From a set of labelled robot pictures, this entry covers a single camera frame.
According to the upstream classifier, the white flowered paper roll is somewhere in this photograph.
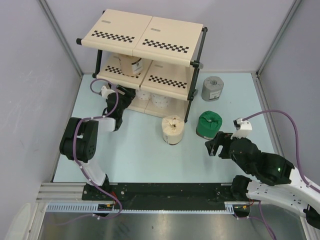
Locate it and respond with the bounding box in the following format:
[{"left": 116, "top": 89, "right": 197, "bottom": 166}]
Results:
[{"left": 151, "top": 93, "right": 172, "bottom": 109}]

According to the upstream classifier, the aluminium frame rail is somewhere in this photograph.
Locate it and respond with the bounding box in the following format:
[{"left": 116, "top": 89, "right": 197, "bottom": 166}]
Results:
[{"left": 35, "top": 182, "right": 87, "bottom": 204}]

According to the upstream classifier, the white dotted paper roll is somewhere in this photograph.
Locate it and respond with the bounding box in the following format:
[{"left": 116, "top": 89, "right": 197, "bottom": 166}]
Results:
[{"left": 135, "top": 89, "right": 151, "bottom": 101}]

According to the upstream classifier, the green wrapped paper roll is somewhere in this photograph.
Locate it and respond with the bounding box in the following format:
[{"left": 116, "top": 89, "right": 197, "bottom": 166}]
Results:
[{"left": 196, "top": 110, "right": 223, "bottom": 140}]

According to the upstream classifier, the cream paper roll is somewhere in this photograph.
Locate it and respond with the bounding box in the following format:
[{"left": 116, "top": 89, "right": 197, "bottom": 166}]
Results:
[{"left": 161, "top": 115, "right": 185, "bottom": 145}]

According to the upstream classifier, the grey wrapped paper roll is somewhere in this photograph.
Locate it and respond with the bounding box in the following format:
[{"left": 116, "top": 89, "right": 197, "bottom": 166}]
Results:
[{"left": 201, "top": 76, "right": 224, "bottom": 102}]

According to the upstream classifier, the brown paper roll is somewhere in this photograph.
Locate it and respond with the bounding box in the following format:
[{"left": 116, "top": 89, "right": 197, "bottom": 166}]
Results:
[{"left": 118, "top": 54, "right": 144, "bottom": 76}]

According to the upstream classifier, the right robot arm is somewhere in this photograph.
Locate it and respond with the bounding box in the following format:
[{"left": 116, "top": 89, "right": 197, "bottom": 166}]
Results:
[{"left": 205, "top": 131, "right": 320, "bottom": 229}]

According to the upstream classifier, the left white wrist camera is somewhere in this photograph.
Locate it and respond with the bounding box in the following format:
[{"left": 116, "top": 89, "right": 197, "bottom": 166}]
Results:
[{"left": 100, "top": 85, "right": 116, "bottom": 99}]

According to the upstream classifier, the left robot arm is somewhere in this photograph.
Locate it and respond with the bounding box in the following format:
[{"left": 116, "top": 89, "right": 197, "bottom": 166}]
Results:
[{"left": 59, "top": 85, "right": 136, "bottom": 200}]

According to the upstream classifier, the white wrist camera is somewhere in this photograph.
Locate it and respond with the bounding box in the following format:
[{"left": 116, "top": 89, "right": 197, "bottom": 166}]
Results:
[
  {"left": 231, "top": 118, "right": 253, "bottom": 139},
  {"left": 100, "top": 85, "right": 116, "bottom": 99}
]

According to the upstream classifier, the beige three-tier shelf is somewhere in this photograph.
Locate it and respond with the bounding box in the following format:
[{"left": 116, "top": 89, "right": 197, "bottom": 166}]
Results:
[{"left": 76, "top": 9, "right": 208, "bottom": 120}]

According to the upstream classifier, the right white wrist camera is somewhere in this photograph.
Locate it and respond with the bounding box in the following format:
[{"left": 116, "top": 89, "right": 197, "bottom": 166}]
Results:
[{"left": 231, "top": 118, "right": 253, "bottom": 139}]

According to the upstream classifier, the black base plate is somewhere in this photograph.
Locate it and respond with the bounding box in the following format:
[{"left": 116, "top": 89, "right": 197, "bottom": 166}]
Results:
[{"left": 81, "top": 182, "right": 261, "bottom": 218}]

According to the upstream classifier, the grey slotted cable duct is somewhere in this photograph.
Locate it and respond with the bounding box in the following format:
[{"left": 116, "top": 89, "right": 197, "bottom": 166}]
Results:
[{"left": 46, "top": 201, "right": 236, "bottom": 215}]

